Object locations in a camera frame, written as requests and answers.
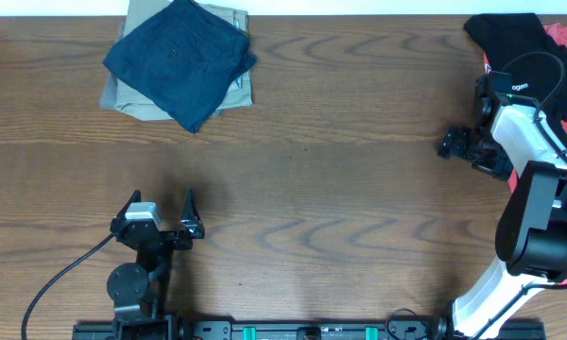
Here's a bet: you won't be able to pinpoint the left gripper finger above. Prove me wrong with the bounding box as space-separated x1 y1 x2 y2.
115 190 141 220
180 187 205 239

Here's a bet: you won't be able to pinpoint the navy blue shorts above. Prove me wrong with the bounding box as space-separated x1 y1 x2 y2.
103 0 256 133

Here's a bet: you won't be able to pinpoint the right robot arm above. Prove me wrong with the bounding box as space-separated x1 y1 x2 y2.
431 72 567 339

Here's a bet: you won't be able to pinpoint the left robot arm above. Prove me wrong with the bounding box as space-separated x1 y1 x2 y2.
107 188 205 323

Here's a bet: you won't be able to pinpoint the folded khaki shorts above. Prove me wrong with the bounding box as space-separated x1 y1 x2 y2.
116 0 252 117

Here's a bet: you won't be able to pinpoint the black t-shirt with print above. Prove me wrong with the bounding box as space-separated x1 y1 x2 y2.
464 13 567 147

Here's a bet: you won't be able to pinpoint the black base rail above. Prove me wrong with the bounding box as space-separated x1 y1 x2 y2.
72 316 547 340

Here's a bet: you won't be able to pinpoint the right black cable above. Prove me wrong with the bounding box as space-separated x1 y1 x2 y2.
470 50 567 339

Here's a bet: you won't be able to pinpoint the black cable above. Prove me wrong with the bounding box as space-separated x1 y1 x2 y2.
21 232 117 340
470 50 567 339

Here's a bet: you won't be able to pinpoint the left black cable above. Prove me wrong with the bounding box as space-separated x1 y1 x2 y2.
21 232 117 340

